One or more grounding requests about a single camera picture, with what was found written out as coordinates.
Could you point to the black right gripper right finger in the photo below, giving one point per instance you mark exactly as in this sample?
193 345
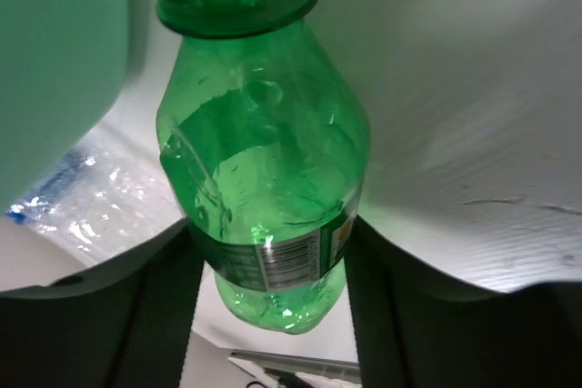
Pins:
416 326

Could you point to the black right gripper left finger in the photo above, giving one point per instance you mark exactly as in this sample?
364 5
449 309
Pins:
123 323

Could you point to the green plastic bottle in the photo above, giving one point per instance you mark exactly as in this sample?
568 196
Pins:
266 149

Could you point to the green plastic bin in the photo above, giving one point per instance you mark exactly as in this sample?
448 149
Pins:
64 63

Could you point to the clear bottle blue white label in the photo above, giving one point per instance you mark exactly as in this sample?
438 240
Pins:
104 197

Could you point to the aluminium table edge rail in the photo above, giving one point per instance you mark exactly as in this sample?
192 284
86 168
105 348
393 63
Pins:
293 364

